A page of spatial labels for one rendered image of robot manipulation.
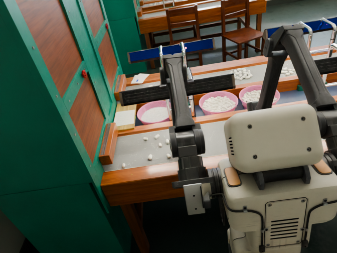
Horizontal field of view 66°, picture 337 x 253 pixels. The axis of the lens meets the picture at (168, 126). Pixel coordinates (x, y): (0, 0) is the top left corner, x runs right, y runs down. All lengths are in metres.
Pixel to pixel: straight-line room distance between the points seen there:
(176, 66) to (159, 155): 0.69
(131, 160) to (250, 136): 1.00
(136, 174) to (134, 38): 2.94
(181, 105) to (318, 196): 0.46
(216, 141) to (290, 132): 0.92
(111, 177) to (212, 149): 0.58
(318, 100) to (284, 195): 0.34
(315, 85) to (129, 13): 3.33
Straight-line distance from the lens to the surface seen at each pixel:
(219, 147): 1.52
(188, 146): 0.76
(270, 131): 0.66
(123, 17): 4.03
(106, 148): 1.49
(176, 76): 0.94
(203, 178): 0.73
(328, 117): 0.88
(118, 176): 1.44
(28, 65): 1.05
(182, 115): 0.83
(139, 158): 1.54
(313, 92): 0.93
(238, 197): 0.67
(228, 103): 1.87
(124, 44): 4.14
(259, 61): 2.37
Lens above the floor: 1.77
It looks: 37 degrees down
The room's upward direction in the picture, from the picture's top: 11 degrees counter-clockwise
